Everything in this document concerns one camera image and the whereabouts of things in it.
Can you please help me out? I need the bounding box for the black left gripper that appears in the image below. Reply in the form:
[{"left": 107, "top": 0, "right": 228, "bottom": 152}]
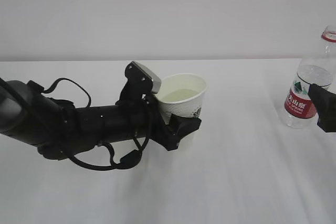
[{"left": 99, "top": 95, "right": 202, "bottom": 151}]

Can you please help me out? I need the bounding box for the clear water bottle red label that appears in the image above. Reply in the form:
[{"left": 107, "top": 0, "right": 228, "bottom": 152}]
[{"left": 280, "top": 25, "right": 335, "bottom": 129}]

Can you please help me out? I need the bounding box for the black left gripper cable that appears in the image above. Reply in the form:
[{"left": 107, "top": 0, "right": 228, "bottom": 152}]
[{"left": 41, "top": 78, "right": 155, "bottom": 170}]

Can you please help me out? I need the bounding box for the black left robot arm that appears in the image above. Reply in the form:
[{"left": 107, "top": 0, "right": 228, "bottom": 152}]
[{"left": 1, "top": 80, "right": 201, "bottom": 166}]

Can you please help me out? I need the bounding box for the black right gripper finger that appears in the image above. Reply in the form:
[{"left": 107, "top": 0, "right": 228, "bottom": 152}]
[{"left": 308, "top": 84, "right": 336, "bottom": 133}]

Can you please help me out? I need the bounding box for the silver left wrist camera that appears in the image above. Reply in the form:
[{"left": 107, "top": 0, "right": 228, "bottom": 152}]
[{"left": 116, "top": 61, "right": 162, "bottom": 105}]

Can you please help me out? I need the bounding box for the white paper cup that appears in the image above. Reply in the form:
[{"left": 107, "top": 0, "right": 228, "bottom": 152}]
[{"left": 156, "top": 72, "right": 207, "bottom": 150}]

